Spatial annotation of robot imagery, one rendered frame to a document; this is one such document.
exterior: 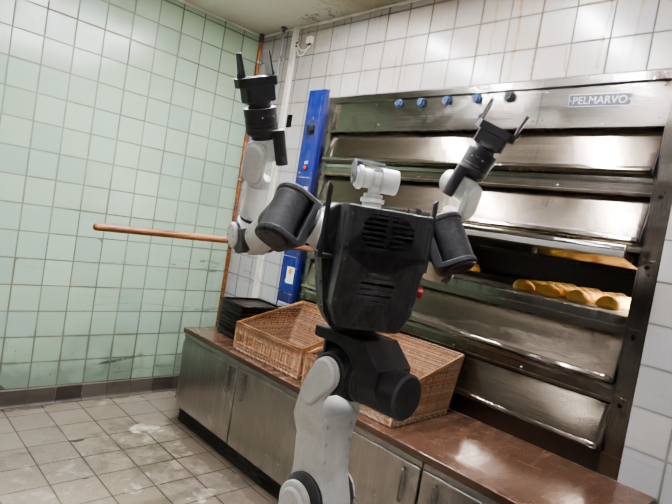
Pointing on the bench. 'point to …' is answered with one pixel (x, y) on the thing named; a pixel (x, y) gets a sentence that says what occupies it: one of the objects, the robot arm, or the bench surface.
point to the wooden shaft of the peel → (171, 234)
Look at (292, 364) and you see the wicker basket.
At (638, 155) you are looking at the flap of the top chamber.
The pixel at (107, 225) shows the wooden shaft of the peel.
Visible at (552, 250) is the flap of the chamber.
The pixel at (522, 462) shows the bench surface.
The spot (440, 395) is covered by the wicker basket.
